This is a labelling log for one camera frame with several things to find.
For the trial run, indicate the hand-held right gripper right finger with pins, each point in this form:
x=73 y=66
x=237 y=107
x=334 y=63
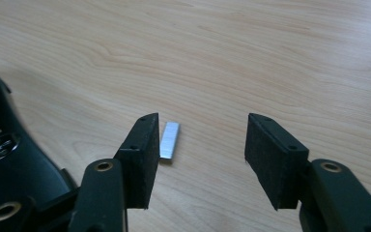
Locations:
x=277 y=161

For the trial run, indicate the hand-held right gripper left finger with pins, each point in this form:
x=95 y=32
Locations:
x=141 y=161

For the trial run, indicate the silver staple strip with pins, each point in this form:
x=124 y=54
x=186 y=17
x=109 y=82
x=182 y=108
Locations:
x=170 y=140

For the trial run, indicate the black stapler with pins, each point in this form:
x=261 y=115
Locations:
x=22 y=167

